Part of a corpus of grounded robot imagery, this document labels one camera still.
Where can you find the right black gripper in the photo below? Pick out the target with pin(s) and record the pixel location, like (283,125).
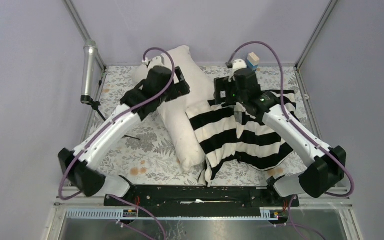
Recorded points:
(223,84)

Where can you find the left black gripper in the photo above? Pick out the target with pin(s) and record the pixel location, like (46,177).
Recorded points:
(179,89)

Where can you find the white pillow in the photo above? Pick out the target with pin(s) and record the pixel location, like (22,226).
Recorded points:
(173,113)

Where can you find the black white striped pillowcase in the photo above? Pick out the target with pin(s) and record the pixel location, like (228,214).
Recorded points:
(228,133)

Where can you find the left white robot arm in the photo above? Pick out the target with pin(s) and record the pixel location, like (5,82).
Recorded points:
(80,165)

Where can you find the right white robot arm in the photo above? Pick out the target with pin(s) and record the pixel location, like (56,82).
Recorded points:
(325,165)

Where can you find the blue and white block stack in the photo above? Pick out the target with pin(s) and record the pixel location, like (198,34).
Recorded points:
(252,61)

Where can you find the black microphone stand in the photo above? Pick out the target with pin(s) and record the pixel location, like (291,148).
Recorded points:
(95,105)

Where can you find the silver microphone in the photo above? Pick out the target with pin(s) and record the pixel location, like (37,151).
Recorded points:
(90,52)

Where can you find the floral patterned table mat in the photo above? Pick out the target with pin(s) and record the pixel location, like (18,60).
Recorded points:
(152,159)

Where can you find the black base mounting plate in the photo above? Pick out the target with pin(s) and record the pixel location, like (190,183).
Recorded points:
(174,201)

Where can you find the white slotted cable duct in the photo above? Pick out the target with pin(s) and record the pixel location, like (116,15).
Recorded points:
(122,214)

